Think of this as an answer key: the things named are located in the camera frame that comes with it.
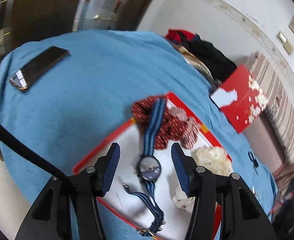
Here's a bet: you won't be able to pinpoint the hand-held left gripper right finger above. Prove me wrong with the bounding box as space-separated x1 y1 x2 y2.
171 142 279 240

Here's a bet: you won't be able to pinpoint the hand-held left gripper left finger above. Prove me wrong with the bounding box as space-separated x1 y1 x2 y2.
17 142 121 240

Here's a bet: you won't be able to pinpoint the red jewelry box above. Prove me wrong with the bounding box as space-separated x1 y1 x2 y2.
72 91 233 240

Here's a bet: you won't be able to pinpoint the white dotted scrunchie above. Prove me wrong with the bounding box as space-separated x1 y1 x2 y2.
172 180 200 214

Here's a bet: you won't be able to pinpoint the blue striped strap watch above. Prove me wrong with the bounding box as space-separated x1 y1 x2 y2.
123 99 166 237

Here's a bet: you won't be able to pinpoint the cream dotted scrunchie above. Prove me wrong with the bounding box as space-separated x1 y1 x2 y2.
189 146 234 177

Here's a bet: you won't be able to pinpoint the red plaid scrunchie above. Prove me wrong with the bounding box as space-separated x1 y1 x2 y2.
171 106 200 149

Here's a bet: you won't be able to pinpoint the red polka dot bow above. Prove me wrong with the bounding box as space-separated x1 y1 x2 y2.
131 95 187 151

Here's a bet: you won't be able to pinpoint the small black scissors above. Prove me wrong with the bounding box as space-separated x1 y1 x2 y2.
247 151 260 168

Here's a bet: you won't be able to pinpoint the blue blanket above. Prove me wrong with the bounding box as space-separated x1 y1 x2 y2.
0 30 279 240

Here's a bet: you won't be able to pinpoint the pink sofa backrest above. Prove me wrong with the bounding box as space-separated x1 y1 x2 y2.
245 110 286 173

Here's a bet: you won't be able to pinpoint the red floral box lid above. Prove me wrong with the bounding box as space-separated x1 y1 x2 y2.
209 64 269 133

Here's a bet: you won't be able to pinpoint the striped floral cushion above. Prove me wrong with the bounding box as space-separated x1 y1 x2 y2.
245 52 294 164

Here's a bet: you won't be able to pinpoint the pile of dark clothes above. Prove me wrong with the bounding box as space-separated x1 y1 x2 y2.
164 29 238 85

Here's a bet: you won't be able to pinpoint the black smartphone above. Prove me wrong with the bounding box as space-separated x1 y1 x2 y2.
9 46 70 92

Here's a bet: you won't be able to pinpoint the wooden glass door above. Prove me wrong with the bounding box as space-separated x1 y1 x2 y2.
10 0 165 45

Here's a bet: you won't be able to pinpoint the black cable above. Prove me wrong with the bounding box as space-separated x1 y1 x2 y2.
0 110 72 188

